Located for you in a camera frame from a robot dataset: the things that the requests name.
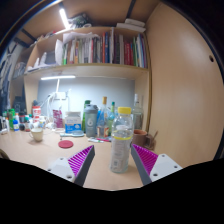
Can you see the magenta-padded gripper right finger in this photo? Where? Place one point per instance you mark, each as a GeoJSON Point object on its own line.
{"type": "Point", "coordinates": [161, 165]}

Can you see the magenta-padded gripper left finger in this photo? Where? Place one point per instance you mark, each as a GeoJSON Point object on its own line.
{"type": "Point", "coordinates": [63, 166]}

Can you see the clear yellow-capped water bottle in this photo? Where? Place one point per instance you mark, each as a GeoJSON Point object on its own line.
{"type": "Point", "coordinates": [121, 146]}

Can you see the flat round red coaster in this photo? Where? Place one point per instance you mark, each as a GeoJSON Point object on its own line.
{"type": "Point", "coordinates": [65, 144]}

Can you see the light blue flat case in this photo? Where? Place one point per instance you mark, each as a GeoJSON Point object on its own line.
{"type": "Point", "coordinates": [71, 134]}

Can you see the brown ceramic cup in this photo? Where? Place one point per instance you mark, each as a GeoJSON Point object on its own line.
{"type": "Point", "coordinates": [140, 137]}

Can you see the cream ceramic mug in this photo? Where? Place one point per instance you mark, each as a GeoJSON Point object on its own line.
{"type": "Point", "coordinates": [36, 135]}

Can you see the blue and white carton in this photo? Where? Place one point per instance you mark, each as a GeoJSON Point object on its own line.
{"type": "Point", "coordinates": [72, 123]}

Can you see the magenta pouch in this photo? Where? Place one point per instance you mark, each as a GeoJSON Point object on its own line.
{"type": "Point", "coordinates": [58, 118]}

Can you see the grey shaker bottle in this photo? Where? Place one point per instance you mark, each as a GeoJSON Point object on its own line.
{"type": "Point", "coordinates": [91, 121]}

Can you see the dark green-capped bottle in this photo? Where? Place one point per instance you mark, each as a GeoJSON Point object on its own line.
{"type": "Point", "coordinates": [27, 125]}

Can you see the tall clear glass bottle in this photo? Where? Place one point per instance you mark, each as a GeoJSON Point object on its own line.
{"type": "Point", "coordinates": [137, 113]}

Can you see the red and white canister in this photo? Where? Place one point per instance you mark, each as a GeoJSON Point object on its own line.
{"type": "Point", "coordinates": [36, 111]}

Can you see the clear gold-capped bottle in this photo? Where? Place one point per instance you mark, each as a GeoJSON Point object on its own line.
{"type": "Point", "coordinates": [103, 120]}

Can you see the white bottle with blue cap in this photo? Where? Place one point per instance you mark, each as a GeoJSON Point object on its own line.
{"type": "Point", "coordinates": [16, 125]}

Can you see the green glass bottle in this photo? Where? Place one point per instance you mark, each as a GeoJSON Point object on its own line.
{"type": "Point", "coordinates": [85, 106]}

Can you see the green plastic container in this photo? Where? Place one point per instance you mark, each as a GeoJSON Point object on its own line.
{"type": "Point", "coordinates": [11, 118]}

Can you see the slim green-capped bottle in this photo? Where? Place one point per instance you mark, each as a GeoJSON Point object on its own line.
{"type": "Point", "coordinates": [112, 110]}

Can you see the white LED desk lamp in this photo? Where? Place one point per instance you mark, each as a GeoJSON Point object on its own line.
{"type": "Point", "coordinates": [58, 77]}

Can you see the wooden shelf unit with books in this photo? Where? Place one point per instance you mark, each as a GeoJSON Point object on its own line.
{"type": "Point", "coordinates": [83, 70]}

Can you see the ceiling light tube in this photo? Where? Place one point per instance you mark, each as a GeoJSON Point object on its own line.
{"type": "Point", "coordinates": [64, 18]}

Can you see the white wall power socket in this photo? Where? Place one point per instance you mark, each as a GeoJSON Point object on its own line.
{"type": "Point", "coordinates": [59, 96]}

